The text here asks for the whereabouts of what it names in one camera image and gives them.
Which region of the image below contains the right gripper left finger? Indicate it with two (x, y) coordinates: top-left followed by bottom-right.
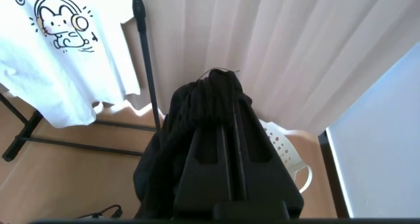
(173, 125), (234, 219)

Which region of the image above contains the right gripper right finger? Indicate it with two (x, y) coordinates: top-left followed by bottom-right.
(233, 95), (305, 219)

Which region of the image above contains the black garment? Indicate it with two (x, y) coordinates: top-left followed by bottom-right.
(133, 68), (253, 219)

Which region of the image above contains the white printed T-shirt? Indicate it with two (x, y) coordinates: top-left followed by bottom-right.
(0, 0), (142, 129)

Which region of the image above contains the white laundry basket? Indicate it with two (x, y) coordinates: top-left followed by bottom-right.
(258, 118), (314, 194)

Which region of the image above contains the black clothes rack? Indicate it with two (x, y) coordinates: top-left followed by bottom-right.
(0, 0), (162, 163)

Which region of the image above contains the black cable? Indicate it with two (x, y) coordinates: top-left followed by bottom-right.
(75, 204), (124, 219)

